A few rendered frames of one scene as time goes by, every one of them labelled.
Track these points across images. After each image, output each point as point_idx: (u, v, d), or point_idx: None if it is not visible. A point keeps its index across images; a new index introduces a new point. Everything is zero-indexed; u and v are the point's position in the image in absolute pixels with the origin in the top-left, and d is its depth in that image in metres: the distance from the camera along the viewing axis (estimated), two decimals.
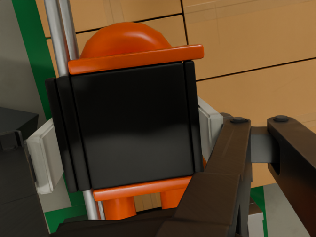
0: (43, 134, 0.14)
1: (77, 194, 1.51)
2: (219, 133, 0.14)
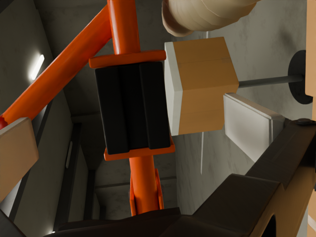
0: None
1: None
2: (280, 136, 0.13)
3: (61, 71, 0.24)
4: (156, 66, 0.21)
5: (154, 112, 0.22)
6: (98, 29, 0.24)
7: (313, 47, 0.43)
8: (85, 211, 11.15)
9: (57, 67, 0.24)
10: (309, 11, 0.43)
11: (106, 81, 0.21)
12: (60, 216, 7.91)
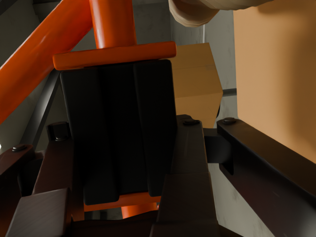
0: None
1: None
2: None
3: (18, 74, 0.16)
4: (161, 67, 0.13)
5: (158, 140, 0.14)
6: (72, 11, 0.16)
7: (240, 59, 0.33)
8: (85, 218, 11.03)
9: (12, 68, 0.16)
10: (234, 13, 0.34)
11: (80, 91, 0.13)
12: None
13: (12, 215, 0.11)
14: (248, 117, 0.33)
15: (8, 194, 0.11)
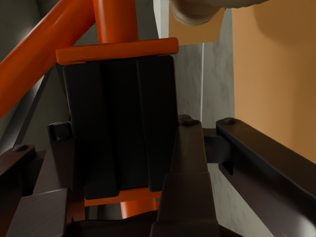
0: None
1: None
2: None
3: (19, 68, 0.16)
4: (164, 62, 0.13)
5: (159, 136, 0.14)
6: (75, 7, 0.16)
7: (238, 59, 0.34)
8: None
9: (14, 62, 0.16)
10: (233, 14, 0.34)
11: (82, 86, 0.13)
12: None
13: (13, 215, 0.11)
14: (245, 117, 0.34)
15: (9, 194, 0.11)
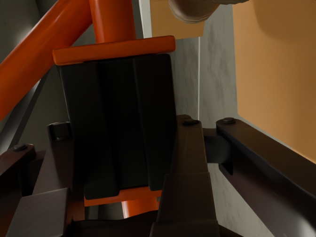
0: None
1: None
2: None
3: (18, 70, 0.16)
4: (161, 60, 0.13)
5: (158, 135, 0.14)
6: (71, 7, 0.16)
7: (240, 56, 0.33)
8: None
9: (12, 64, 0.16)
10: (233, 11, 0.34)
11: (80, 86, 0.13)
12: None
13: (12, 215, 0.11)
14: (248, 114, 0.33)
15: (9, 194, 0.11)
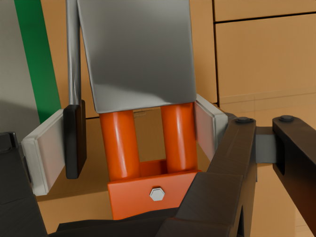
0: (39, 136, 0.14)
1: None
2: (224, 133, 0.14)
3: None
4: None
5: None
6: None
7: (279, 218, 0.37)
8: None
9: None
10: None
11: None
12: None
13: None
14: (264, 173, 0.35)
15: None
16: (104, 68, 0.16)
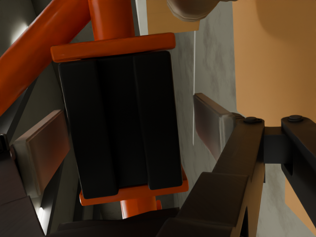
0: (31, 138, 0.14)
1: None
2: (231, 133, 0.14)
3: (15, 67, 0.16)
4: (161, 58, 0.13)
5: (157, 133, 0.14)
6: (69, 4, 0.15)
7: (240, 53, 0.34)
8: (78, 194, 10.88)
9: (9, 61, 0.16)
10: (233, 8, 0.34)
11: (79, 83, 0.13)
12: (48, 193, 7.63)
13: None
14: (247, 110, 0.34)
15: None
16: None
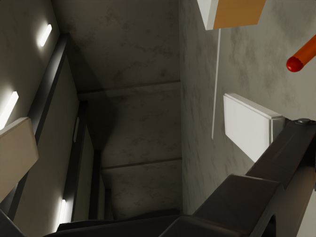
0: None
1: None
2: (280, 136, 0.13)
3: None
4: None
5: None
6: None
7: None
8: (92, 189, 11.12)
9: None
10: None
11: None
12: (69, 185, 7.87)
13: None
14: None
15: None
16: None
